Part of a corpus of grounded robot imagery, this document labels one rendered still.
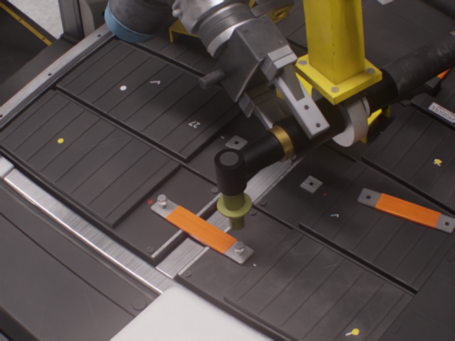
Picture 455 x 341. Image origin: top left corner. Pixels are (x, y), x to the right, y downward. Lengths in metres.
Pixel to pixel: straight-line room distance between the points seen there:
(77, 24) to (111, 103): 0.35
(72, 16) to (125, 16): 0.47
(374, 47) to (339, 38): 0.42
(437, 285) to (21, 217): 0.53
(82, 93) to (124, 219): 0.26
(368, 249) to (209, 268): 0.20
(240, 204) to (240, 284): 0.10
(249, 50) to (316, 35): 0.08
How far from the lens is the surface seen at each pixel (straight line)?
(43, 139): 1.44
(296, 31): 1.55
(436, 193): 1.31
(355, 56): 1.13
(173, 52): 1.53
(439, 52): 1.28
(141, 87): 1.48
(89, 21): 1.74
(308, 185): 1.32
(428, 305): 1.18
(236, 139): 1.39
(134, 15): 1.30
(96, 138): 1.42
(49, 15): 3.45
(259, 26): 1.15
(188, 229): 1.28
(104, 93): 1.48
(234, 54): 1.17
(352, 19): 1.09
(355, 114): 1.17
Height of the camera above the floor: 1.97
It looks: 47 degrees down
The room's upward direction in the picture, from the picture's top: 8 degrees counter-clockwise
